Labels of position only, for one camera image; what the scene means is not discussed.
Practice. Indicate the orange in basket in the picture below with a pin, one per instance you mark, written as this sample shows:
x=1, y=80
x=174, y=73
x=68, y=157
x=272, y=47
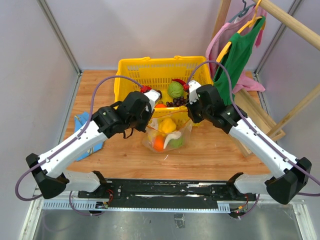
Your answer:
x=160, y=105

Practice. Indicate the wooden clothes rack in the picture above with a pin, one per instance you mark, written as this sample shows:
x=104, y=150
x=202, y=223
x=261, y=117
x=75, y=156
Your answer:
x=256, y=104

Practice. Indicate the yellow hanger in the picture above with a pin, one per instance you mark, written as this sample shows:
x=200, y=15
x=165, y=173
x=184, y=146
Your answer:
x=249, y=24

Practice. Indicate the pink shirt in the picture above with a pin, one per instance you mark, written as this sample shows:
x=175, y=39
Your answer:
x=220, y=40

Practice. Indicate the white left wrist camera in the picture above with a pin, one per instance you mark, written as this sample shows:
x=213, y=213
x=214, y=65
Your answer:
x=153, y=96

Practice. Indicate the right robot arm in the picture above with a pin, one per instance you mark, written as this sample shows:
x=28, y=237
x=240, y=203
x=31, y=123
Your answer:
x=288, y=174

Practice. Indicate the dark grape bunch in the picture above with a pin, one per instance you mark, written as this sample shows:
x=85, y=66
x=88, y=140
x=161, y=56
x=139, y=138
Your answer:
x=176, y=102

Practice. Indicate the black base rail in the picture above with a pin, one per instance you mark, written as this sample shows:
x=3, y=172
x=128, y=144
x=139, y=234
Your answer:
x=167, y=194

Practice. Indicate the green sugar apple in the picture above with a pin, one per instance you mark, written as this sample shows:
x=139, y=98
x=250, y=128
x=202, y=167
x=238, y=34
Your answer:
x=176, y=143

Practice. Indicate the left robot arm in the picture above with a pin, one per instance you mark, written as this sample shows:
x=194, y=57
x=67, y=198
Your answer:
x=49, y=168

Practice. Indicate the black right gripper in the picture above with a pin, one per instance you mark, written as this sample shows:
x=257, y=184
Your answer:
x=191, y=113

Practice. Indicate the green cabbage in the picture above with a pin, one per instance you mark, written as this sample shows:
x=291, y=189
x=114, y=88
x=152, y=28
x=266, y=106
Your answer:
x=175, y=90

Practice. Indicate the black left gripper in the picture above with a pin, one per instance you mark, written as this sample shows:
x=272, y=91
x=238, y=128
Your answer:
x=149, y=113

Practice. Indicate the orange fruit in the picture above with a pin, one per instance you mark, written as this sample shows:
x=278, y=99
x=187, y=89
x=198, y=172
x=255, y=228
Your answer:
x=158, y=143

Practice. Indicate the red chili pepper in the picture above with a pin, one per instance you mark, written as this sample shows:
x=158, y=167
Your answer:
x=179, y=81

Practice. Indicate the green tank top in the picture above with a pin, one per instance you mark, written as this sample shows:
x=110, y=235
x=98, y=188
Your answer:
x=235, y=61

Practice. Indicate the clear zip top bag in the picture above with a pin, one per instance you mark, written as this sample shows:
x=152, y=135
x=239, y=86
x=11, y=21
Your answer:
x=183, y=125

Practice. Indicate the grey hanger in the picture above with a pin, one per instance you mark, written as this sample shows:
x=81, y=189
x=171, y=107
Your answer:
x=242, y=12

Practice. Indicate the yellow bell pepper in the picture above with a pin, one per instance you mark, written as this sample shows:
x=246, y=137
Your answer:
x=167, y=126

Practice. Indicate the yellow plastic basket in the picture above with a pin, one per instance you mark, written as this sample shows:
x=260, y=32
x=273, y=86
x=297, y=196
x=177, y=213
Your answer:
x=158, y=73

